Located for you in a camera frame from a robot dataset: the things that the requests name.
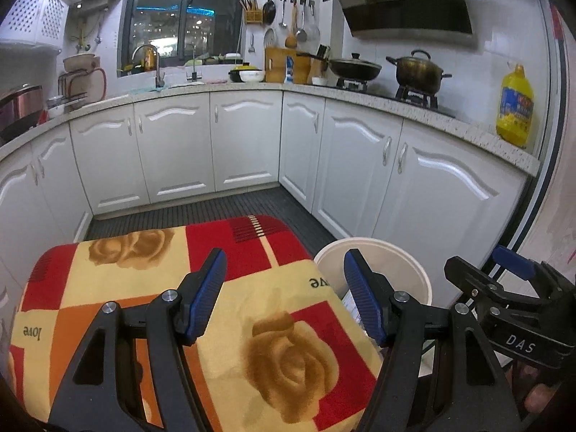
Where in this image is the yellow cooking oil bottle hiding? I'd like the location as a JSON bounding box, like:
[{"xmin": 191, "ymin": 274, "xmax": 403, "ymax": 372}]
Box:
[{"xmin": 496, "ymin": 63, "xmax": 534, "ymax": 148}]

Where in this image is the chrome kitchen faucet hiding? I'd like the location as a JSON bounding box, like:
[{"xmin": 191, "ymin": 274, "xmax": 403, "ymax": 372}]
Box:
[{"xmin": 132, "ymin": 43, "xmax": 165, "ymax": 88}]

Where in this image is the black range hood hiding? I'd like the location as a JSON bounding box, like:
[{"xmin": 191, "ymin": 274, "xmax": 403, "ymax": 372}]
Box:
[{"xmin": 325, "ymin": 0, "xmax": 476, "ymax": 47}]

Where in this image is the white trash bucket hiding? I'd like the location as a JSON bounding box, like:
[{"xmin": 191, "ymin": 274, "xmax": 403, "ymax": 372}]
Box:
[{"xmin": 314, "ymin": 237, "xmax": 432, "ymax": 328}]

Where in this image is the brass stock pot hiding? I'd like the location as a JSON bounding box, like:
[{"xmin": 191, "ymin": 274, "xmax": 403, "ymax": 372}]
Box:
[{"xmin": 386, "ymin": 49, "xmax": 452, "ymax": 96}]

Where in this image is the wooden cutting board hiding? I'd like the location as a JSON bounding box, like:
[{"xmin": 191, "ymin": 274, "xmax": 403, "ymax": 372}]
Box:
[{"xmin": 265, "ymin": 47, "xmax": 310, "ymax": 84}]

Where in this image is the red yellow rose blanket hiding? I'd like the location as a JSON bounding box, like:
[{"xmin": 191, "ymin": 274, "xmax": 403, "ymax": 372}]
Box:
[{"xmin": 9, "ymin": 216, "xmax": 381, "ymax": 431}]

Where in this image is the black frying pan with lid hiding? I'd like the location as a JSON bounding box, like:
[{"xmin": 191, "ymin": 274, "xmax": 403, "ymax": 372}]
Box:
[{"xmin": 296, "ymin": 52, "xmax": 382, "ymax": 82}]

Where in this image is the beige bowl on rack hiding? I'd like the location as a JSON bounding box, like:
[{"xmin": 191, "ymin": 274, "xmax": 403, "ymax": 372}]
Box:
[{"xmin": 63, "ymin": 53, "xmax": 100, "ymax": 73}]

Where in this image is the dark red rice cooker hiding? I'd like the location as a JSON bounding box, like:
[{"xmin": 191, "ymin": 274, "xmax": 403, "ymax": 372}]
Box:
[{"xmin": 0, "ymin": 84, "xmax": 45, "ymax": 143}]

